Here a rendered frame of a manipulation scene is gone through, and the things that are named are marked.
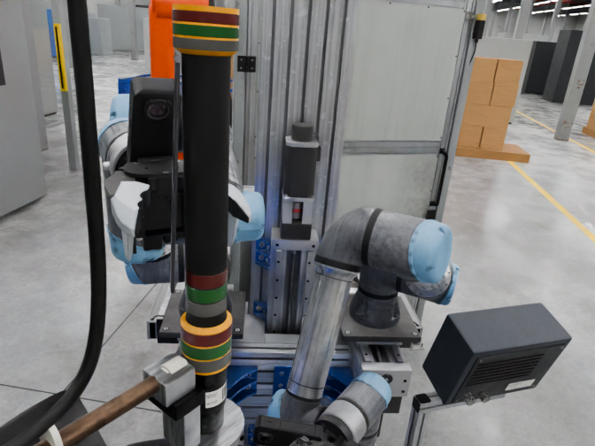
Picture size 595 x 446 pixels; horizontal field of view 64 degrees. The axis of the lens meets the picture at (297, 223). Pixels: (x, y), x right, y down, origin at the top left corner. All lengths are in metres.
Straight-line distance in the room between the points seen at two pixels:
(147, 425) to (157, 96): 2.21
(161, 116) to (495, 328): 0.86
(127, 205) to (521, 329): 0.93
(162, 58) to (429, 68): 2.62
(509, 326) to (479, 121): 7.62
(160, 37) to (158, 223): 4.00
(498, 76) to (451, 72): 6.02
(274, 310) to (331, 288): 0.54
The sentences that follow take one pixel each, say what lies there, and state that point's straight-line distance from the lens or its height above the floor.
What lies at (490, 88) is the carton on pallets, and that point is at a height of 1.14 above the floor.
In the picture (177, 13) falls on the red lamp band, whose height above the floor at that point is 1.81.
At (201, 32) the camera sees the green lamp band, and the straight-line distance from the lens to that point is 0.32.
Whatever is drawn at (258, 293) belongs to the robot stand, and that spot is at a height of 1.02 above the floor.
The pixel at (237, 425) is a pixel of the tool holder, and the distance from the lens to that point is 0.48.
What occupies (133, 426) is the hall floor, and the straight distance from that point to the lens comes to 2.58.
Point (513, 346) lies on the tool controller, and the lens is 1.12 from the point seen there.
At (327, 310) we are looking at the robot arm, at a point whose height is 1.30.
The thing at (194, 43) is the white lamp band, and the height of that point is 1.79.
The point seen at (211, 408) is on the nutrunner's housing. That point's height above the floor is 1.49.
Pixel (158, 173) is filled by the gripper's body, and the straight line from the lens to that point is 0.47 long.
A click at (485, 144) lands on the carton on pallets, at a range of 8.79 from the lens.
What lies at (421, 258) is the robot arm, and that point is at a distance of 0.88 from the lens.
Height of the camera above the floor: 1.81
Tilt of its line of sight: 22 degrees down
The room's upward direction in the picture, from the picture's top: 4 degrees clockwise
